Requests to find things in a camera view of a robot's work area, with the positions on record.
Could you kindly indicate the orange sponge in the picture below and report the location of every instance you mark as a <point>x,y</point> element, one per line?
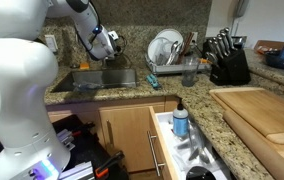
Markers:
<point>84,66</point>

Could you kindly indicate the stainless steel sink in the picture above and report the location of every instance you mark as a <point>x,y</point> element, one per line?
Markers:
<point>97,79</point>

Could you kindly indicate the steel drawer handle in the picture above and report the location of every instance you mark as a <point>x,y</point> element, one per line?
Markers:
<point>157,165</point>

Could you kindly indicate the white plate front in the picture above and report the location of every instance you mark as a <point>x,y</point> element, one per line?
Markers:
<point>159,49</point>

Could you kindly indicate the white wall outlet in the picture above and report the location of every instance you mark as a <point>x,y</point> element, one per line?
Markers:
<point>51,43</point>

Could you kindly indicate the white plate back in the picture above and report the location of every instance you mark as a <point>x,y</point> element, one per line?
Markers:
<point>169,35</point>

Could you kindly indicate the clear drinking glass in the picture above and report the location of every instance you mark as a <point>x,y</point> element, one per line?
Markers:
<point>190,71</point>

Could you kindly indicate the grey dish rack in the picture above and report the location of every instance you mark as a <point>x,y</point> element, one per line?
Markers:
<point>174,69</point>

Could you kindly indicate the teal dish brush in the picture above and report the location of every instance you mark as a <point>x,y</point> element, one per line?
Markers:
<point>153,81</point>

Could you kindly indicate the orange black clamp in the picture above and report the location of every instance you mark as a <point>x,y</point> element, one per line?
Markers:
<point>103,170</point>

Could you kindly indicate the white plate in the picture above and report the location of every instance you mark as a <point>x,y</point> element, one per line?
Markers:
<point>169,35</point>
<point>159,49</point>

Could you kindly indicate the steel ladle in rack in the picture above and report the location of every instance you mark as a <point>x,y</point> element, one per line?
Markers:
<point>173,50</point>

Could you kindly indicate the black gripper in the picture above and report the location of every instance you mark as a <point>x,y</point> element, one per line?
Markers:
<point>118,43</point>

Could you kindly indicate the open wooden drawer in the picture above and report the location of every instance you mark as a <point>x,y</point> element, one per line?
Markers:
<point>180,154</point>

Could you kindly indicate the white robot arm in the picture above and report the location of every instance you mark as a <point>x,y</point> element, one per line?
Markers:
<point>27,68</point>

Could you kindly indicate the black round lid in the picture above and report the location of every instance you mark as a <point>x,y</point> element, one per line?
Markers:
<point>199,173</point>

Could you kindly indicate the light wooden cutting board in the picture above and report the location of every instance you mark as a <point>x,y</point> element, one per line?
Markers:
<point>260,108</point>

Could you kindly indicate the black knife block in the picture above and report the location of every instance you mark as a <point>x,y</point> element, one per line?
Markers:
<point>231,70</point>

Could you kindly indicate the brown cardboard box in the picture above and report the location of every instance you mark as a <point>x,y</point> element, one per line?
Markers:
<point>262,46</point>

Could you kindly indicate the wooden rolling pin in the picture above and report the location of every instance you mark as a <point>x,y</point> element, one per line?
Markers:
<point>271,160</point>

